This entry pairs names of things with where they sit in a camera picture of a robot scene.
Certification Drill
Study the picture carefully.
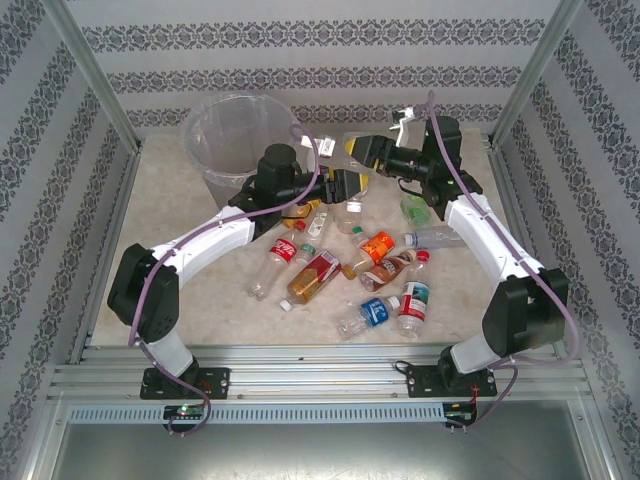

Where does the clear bottle white cap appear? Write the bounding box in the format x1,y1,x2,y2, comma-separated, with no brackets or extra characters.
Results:
333,197,370,235
403,227,467,251

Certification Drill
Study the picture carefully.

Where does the crushed green plastic bottle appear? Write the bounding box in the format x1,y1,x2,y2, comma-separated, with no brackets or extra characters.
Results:
399,194,433,229

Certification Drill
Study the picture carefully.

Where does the orange-label bottle amber cap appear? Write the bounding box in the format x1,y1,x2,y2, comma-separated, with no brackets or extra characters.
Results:
341,230,397,280

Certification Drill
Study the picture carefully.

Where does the orange juice bottle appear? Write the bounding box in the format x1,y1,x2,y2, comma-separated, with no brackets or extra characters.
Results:
281,198,322,230

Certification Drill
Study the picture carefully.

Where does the brown drink bottle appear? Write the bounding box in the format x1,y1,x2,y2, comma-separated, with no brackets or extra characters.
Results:
359,248,418,294

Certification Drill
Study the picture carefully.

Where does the clear bottle red cola label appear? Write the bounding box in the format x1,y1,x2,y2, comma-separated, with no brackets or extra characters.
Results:
248,219,307,301

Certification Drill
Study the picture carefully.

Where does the amber tea bottle red label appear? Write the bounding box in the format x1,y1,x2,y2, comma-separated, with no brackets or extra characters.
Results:
278,249,343,312

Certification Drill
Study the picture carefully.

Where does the clear bottle blue label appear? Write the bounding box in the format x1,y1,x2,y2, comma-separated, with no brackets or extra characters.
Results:
337,295,401,342

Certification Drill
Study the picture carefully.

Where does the red-cap bottle white red label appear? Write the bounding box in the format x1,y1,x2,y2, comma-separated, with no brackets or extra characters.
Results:
397,249,432,340

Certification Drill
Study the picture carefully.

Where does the grey waste bin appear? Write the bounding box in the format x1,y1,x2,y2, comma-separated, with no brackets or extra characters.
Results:
182,92,301,229

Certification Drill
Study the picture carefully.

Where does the right circuit board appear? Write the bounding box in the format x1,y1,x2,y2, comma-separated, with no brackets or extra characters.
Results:
443,401,480,426

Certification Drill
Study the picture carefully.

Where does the circuit board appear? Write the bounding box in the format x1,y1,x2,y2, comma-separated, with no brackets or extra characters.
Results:
443,401,480,426
163,404,206,420

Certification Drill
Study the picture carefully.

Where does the grey metal panel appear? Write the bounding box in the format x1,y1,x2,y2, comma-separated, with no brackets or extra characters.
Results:
29,422,616,480

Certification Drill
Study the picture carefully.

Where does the left circuit board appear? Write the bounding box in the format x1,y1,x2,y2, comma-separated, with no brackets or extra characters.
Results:
163,404,206,420

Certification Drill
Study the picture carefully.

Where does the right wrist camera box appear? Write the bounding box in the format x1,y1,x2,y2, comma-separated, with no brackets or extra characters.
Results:
388,106,417,147

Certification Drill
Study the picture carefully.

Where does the aluminium side rail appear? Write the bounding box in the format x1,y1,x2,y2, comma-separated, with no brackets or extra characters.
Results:
487,147,569,361
69,149,144,364

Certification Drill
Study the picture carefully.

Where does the aluminium frame post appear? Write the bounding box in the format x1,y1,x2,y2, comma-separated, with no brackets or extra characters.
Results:
42,0,144,151
492,0,586,149

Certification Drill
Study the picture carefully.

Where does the aluminium front rail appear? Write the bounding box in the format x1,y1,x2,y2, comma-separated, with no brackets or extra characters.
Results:
47,343,594,401

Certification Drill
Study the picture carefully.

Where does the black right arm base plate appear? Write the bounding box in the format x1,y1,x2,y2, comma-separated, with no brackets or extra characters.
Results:
405,363,499,400

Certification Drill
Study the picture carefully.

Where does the slotted grey cable duct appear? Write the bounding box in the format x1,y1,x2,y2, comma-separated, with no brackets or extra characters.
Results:
67,403,446,425

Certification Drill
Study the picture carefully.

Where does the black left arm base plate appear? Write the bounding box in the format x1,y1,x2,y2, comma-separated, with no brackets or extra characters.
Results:
139,367,231,401

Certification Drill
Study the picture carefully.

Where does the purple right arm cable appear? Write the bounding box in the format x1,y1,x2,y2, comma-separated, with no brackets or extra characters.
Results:
424,89,583,432

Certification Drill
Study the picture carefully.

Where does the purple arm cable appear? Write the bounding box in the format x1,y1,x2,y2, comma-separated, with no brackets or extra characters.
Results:
424,89,583,432
127,123,322,437

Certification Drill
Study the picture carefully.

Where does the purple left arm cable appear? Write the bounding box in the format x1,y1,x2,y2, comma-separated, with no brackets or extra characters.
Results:
127,123,322,437

